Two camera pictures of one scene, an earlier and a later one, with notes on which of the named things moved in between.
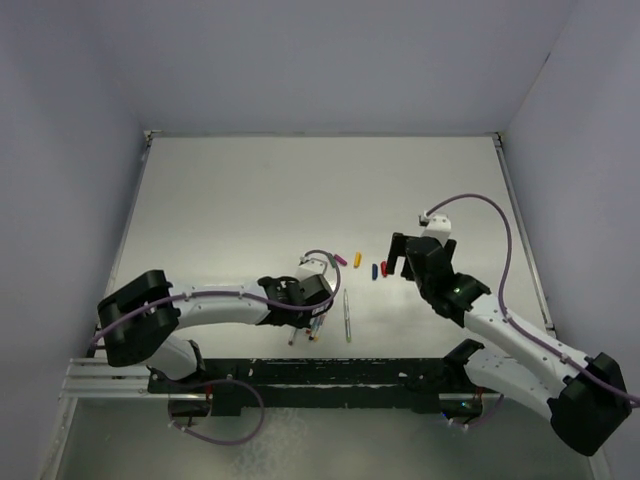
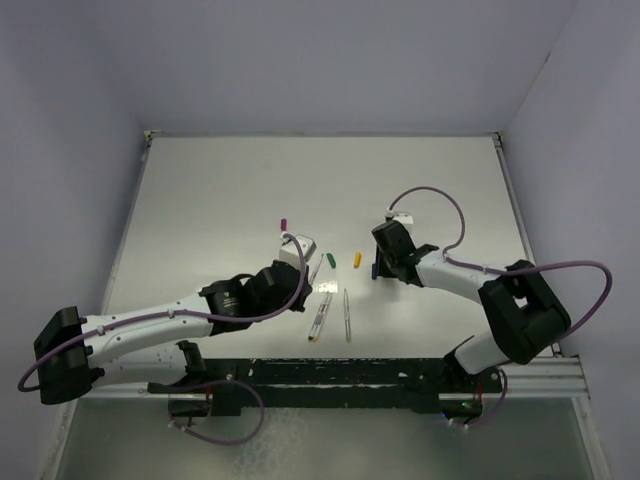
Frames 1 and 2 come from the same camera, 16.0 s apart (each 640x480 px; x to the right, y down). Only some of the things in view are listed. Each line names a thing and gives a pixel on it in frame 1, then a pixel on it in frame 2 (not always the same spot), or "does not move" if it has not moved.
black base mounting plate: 222,386 does not move
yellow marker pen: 320,325 does not move
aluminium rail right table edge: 523,230 does not move
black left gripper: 303,321 → 300,307
